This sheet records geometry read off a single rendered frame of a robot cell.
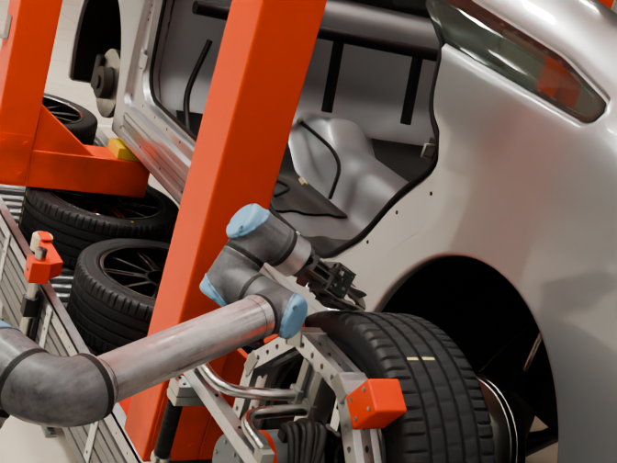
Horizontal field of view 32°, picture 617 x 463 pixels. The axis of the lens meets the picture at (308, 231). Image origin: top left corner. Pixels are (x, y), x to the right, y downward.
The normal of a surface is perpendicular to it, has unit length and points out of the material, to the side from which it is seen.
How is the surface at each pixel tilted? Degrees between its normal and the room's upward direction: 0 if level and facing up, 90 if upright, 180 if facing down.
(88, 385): 52
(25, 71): 90
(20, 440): 0
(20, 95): 90
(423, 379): 27
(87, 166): 90
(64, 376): 37
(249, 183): 90
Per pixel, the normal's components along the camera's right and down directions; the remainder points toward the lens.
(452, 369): 0.42, -0.69
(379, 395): 0.47, -0.51
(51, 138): 0.44, 0.41
